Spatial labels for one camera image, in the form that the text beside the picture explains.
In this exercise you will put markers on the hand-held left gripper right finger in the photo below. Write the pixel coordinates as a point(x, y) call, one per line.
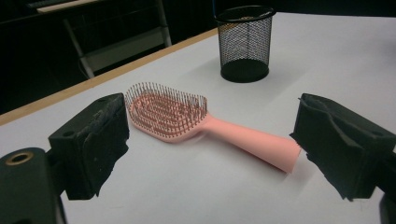
point(339, 146)

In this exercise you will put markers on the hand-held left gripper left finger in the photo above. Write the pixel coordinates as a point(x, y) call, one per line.
point(90, 146)

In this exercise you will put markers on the black mesh pen holder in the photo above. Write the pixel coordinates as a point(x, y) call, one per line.
point(244, 70)

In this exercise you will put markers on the white metal stand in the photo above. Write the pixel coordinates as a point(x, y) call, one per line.
point(124, 46)

